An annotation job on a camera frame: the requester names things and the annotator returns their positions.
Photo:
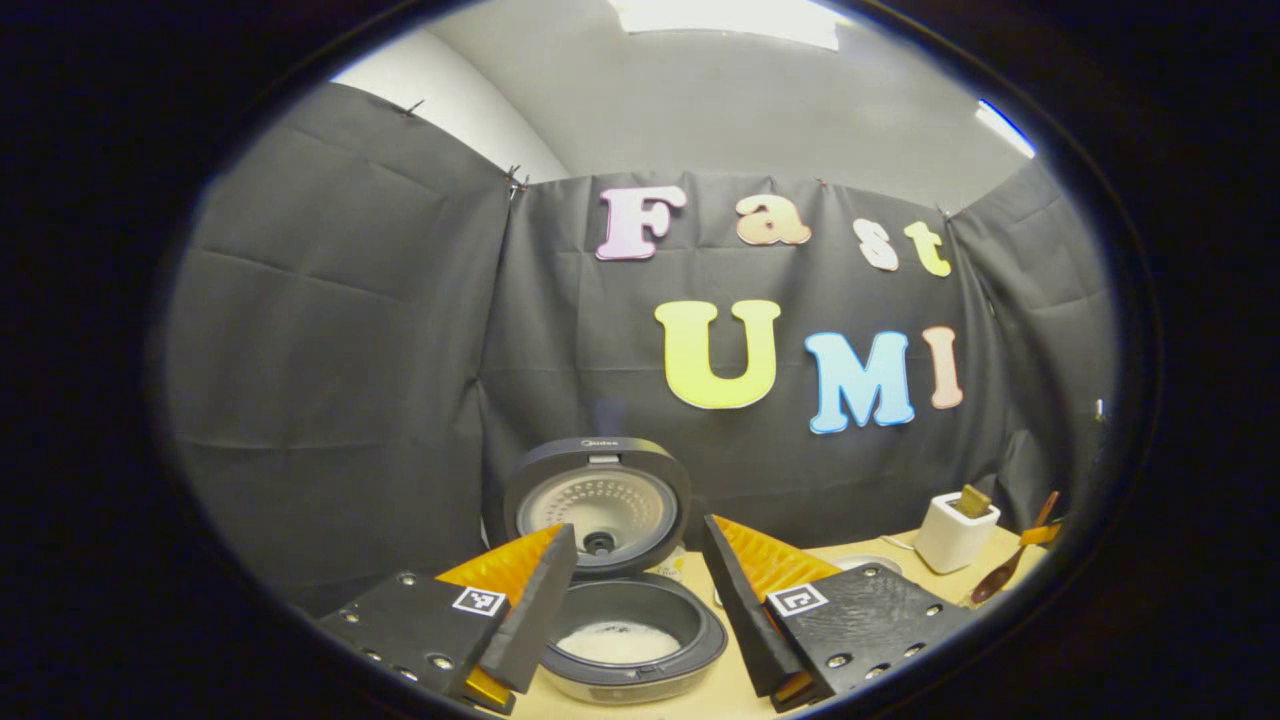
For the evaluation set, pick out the large ceiling light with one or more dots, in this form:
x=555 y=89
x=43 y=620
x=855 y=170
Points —
x=730 y=20

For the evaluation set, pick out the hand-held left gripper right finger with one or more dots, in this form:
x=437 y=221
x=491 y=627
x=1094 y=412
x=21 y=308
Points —
x=740 y=610

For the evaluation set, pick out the white rice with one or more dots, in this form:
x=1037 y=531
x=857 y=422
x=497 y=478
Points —
x=620 y=642

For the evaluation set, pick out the white toaster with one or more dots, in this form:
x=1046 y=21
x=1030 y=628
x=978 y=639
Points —
x=950 y=545

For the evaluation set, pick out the brown wooden spoon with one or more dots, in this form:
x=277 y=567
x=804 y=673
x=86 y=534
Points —
x=995 y=582

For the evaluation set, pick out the brown toast slice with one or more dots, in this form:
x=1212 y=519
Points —
x=970 y=502

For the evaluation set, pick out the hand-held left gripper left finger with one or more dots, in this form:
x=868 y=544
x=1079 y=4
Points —
x=540 y=610

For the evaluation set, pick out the dark grey rice cooker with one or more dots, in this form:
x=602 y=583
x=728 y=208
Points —
x=600 y=490

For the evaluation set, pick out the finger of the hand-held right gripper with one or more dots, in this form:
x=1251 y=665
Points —
x=1042 y=534

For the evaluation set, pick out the small ceiling light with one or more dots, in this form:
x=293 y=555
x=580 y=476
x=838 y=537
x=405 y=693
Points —
x=1005 y=128

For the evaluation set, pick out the round white plate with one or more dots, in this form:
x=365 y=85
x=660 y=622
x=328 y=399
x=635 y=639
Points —
x=870 y=563

